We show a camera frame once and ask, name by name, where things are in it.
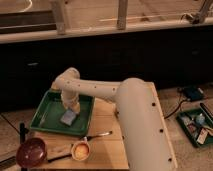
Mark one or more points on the blue sponge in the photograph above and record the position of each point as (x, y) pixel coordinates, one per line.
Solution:
(68, 117)

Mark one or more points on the metal spoon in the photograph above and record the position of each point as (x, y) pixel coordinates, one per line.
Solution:
(88, 138)

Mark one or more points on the blue device on floor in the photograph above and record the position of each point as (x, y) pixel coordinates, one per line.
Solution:
(193, 93)

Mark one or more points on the black table stand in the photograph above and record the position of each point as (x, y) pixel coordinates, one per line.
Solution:
(10, 140)

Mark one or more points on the green plastic tray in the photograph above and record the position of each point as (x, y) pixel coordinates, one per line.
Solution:
(48, 115)

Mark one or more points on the green bin on floor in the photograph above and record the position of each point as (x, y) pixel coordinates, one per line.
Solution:
(193, 121)

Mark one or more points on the dark red bowl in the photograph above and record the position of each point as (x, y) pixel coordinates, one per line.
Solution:
(31, 153)

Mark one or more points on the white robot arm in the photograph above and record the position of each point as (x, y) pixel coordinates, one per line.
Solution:
(146, 138)

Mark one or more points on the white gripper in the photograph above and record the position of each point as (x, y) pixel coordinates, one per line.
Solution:
(70, 100)

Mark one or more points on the small orange saucepan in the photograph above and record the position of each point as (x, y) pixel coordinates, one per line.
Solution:
(79, 151)

